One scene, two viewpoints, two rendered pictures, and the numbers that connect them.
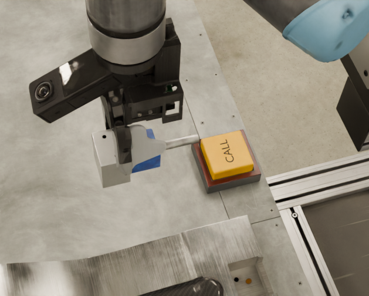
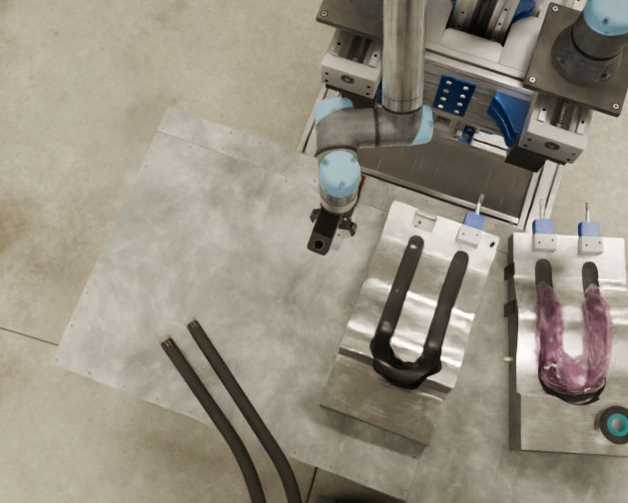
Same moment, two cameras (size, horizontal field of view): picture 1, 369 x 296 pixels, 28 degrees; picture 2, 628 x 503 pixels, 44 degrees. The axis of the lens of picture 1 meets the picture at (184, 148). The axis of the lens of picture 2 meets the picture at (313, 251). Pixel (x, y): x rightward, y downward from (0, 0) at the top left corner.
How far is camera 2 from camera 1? 104 cm
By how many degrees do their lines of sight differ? 24
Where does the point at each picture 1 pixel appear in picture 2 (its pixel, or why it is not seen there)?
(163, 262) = (389, 251)
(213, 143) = not seen: hidden behind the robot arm
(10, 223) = (305, 305)
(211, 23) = (135, 98)
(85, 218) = (326, 269)
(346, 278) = (381, 164)
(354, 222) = not seen: hidden behind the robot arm
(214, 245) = (397, 224)
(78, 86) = (331, 229)
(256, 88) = (208, 110)
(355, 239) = not seen: hidden behind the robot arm
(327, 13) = (424, 130)
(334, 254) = (363, 158)
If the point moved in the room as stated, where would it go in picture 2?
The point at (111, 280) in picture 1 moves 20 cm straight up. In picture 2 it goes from (381, 277) to (389, 255)
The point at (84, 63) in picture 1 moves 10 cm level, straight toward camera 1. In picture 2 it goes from (323, 220) to (367, 242)
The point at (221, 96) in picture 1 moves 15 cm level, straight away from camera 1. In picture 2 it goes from (306, 161) to (265, 122)
